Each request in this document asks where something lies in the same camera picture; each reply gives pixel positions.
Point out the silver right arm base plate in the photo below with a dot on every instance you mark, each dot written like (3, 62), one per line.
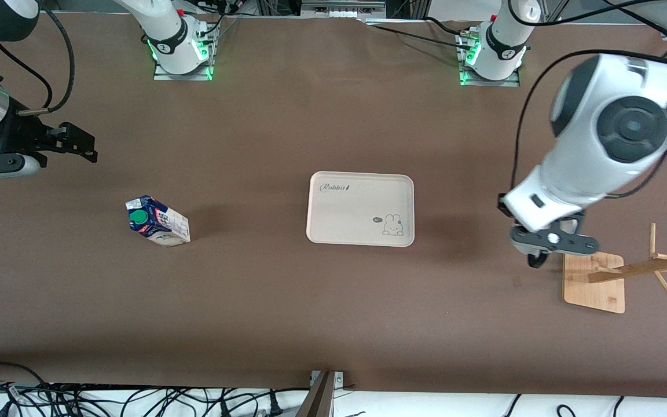
(162, 76)

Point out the blue milk carton green cap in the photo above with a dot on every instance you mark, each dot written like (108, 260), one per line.
(157, 223)

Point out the cream rabbit print tray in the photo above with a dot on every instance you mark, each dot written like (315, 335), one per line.
(345, 214)

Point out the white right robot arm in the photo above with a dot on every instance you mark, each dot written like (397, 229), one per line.
(165, 35)

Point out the silver socket strip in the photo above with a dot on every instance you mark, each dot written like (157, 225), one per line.
(342, 10)

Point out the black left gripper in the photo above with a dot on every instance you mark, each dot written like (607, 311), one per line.
(503, 208)

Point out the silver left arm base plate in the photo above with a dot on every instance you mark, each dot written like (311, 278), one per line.
(507, 83)

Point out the wooden cup rack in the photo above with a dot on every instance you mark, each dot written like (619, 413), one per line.
(594, 289)

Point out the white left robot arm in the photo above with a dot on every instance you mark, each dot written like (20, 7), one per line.
(600, 145)

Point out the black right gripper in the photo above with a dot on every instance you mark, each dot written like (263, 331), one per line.
(19, 134)

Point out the silver metal clamp bracket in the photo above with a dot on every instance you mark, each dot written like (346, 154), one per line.
(338, 377)

